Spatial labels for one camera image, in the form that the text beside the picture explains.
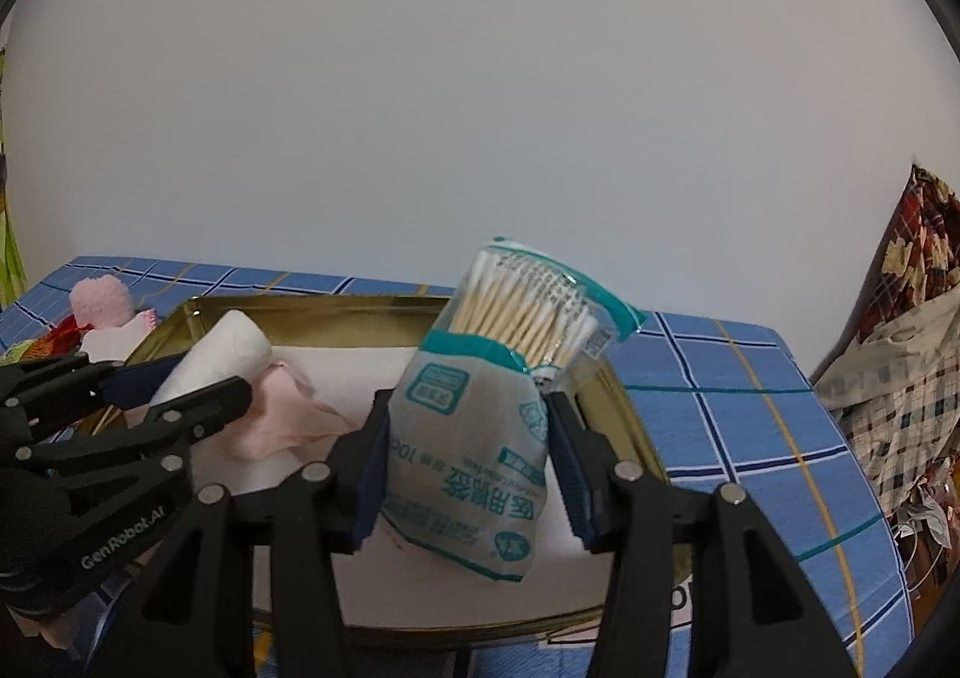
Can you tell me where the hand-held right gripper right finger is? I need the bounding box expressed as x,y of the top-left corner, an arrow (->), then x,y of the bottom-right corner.
544,389 -> 860,678

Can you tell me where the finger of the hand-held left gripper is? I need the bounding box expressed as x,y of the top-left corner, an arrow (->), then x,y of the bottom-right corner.
0,376 -> 254,482
0,350 -> 190,444

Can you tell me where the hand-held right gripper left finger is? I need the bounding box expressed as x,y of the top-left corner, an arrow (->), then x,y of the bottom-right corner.
112,387 -> 392,678

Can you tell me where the white gauze roll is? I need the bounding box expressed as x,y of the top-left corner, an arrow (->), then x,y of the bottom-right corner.
150,309 -> 275,416

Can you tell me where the pale pink cloth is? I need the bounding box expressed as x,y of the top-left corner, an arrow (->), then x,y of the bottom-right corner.
202,359 -> 368,461

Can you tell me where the pink fluffy plush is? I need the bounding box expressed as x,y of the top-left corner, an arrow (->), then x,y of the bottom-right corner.
69,274 -> 136,330

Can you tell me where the cotton swab pack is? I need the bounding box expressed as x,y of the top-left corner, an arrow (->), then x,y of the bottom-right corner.
379,235 -> 650,583

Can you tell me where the green snack packet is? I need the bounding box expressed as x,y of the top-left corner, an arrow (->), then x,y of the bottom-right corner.
0,339 -> 65,368

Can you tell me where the gold tin box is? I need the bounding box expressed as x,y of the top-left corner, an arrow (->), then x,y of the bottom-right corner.
112,294 -> 695,649

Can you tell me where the red yarn ornament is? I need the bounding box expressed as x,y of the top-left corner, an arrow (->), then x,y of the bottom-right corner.
41,313 -> 95,349

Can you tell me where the green curtain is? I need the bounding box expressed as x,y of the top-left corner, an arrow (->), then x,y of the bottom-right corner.
0,44 -> 27,310

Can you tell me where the blue plaid bedsheet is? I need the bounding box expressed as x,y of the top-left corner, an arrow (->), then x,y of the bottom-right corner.
0,256 -> 917,678

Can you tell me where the checked plaid quilt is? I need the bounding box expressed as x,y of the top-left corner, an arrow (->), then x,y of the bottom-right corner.
814,288 -> 960,521

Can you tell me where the dark floral fabric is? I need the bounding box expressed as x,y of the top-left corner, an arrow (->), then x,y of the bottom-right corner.
889,457 -> 960,600

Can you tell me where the red floral quilt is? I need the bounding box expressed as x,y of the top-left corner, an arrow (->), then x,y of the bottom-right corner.
855,162 -> 960,345

